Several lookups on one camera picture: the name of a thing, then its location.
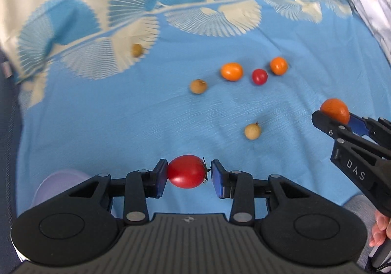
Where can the round orange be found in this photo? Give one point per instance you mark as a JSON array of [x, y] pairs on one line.
[[336, 109]]

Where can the orange tomato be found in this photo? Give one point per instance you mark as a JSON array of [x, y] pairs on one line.
[[279, 65], [232, 71]]

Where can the grey cloth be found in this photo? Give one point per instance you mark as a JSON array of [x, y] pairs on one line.
[[359, 216]]

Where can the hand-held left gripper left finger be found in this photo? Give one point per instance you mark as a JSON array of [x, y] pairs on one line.
[[161, 181]]

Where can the person's right hand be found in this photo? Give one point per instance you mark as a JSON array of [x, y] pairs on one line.
[[378, 228]]

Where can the small red cherry tomato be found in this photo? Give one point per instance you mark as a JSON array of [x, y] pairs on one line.
[[259, 76]]

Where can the blue fan-print bed sheet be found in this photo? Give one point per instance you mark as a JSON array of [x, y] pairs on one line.
[[122, 124]]

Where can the large red tomato with stem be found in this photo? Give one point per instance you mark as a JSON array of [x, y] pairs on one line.
[[186, 171]]

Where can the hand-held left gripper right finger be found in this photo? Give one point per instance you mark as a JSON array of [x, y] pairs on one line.
[[217, 181]]

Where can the tan longan with stem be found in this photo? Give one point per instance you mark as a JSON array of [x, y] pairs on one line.
[[253, 131]]

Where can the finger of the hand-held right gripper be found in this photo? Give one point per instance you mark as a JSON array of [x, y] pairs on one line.
[[325, 123], [358, 125]]

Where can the light purple plate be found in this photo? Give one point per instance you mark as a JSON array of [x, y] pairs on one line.
[[55, 184]]

